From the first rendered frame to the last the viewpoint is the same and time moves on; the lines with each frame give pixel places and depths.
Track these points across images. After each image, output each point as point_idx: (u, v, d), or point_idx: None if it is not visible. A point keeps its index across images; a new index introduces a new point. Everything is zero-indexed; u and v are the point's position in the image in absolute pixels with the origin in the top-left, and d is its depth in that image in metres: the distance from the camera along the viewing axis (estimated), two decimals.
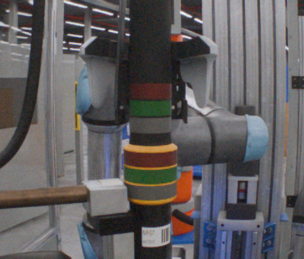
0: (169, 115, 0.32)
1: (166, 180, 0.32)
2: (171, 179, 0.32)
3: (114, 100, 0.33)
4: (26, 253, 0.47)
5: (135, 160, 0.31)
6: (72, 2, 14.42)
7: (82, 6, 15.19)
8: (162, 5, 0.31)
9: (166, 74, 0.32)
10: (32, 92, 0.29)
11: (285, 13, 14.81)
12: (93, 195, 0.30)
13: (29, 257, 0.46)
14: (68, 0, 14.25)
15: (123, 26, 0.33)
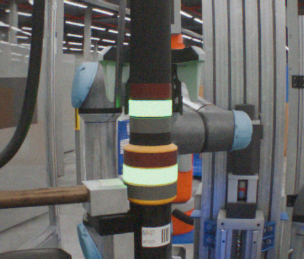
0: (169, 115, 0.32)
1: (166, 180, 0.32)
2: (171, 179, 0.32)
3: (114, 100, 0.33)
4: (26, 251, 0.46)
5: (135, 160, 0.31)
6: (72, 2, 14.42)
7: (82, 6, 15.19)
8: (162, 5, 0.31)
9: (166, 74, 0.32)
10: (32, 92, 0.29)
11: (285, 13, 14.80)
12: (93, 195, 0.30)
13: (29, 254, 0.46)
14: (68, 0, 14.25)
15: (123, 26, 0.33)
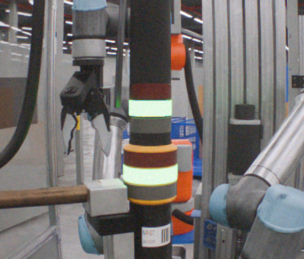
0: (169, 115, 0.32)
1: (166, 180, 0.32)
2: (171, 179, 0.32)
3: (114, 100, 0.33)
4: None
5: (135, 160, 0.31)
6: (72, 2, 14.42)
7: None
8: (162, 5, 0.31)
9: (166, 74, 0.32)
10: (32, 92, 0.29)
11: (285, 13, 14.80)
12: (93, 195, 0.30)
13: None
14: (68, 0, 14.25)
15: (123, 26, 0.33)
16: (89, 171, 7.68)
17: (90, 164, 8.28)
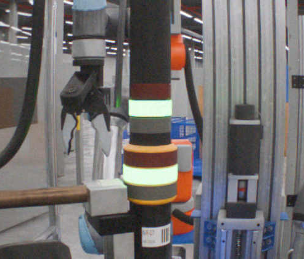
0: (169, 115, 0.32)
1: (166, 180, 0.32)
2: (171, 179, 0.32)
3: (114, 100, 0.33)
4: None
5: (135, 160, 0.31)
6: (72, 2, 14.42)
7: None
8: (162, 5, 0.31)
9: (166, 74, 0.32)
10: (32, 92, 0.29)
11: (285, 13, 14.80)
12: (93, 195, 0.30)
13: None
14: (68, 0, 14.25)
15: (123, 26, 0.33)
16: (89, 171, 7.68)
17: (90, 164, 8.28)
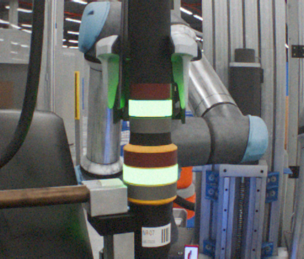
0: (169, 115, 0.32)
1: (166, 180, 0.32)
2: (171, 179, 0.32)
3: (118, 100, 0.33)
4: None
5: (135, 160, 0.31)
6: None
7: (82, 2, 15.17)
8: (162, 5, 0.31)
9: (166, 74, 0.32)
10: (32, 92, 0.29)
11: (285, 10, 14.79)
12: (93, 195, 0.30)
13: None
14: None
15: (126, 26, 0.33)
16: None
17: None
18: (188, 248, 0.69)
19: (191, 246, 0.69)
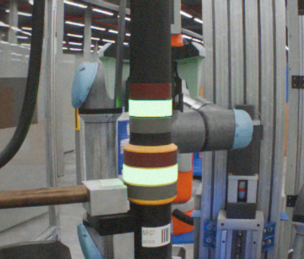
0: (169, 115, 0.32)
1: (166, 180, 0.32)
2: (171, 179, 0.32)
3: (114, 100, 0.33)
4: None
5: (135, 160, 0.31)
6: (72, 2, 14.42)
7: (82, 6, 15.19)
8: (162, 5, 0.31)
9: (166, 74, 0.32)
10: (32, 92, 0.29)
11: (285, 13, 14.80)
12: (93, 195, 0.30)
13: None
14: (68, 0, 14.25)
15: (123, 26, 0.33)
16: None
17: None
18: None
19: None
